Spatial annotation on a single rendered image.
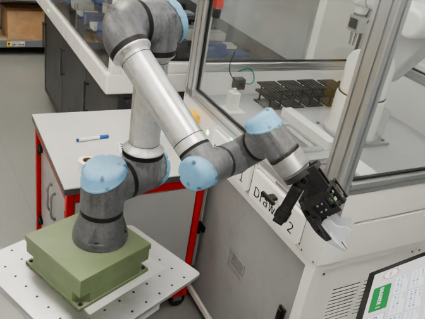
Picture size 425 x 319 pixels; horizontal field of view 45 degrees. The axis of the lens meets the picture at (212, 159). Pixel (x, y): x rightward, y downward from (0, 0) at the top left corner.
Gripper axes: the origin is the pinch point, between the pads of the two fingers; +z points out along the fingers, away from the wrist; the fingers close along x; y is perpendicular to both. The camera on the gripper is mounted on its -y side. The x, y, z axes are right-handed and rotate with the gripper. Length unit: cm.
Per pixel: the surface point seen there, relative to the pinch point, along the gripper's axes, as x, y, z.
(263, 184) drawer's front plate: 46, -35, -12
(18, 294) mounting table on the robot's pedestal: -25, -71, -33
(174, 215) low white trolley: 58, -85, -17
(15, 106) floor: 182, -258, -137
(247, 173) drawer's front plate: 53, -41, -17
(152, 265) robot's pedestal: 5, -57, -16
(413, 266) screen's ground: 8.1, 8.4, 14.9
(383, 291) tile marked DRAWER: 2.1, 1.3, 14.9
